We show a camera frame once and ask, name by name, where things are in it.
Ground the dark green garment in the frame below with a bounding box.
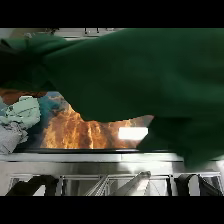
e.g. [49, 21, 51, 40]
[0, 28, 224, 171]

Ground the mint green garment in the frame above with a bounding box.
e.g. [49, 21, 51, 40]
[0, 95, 42, 130]

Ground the grey garment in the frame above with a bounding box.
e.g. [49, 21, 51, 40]
[0, 121, 30, 155]

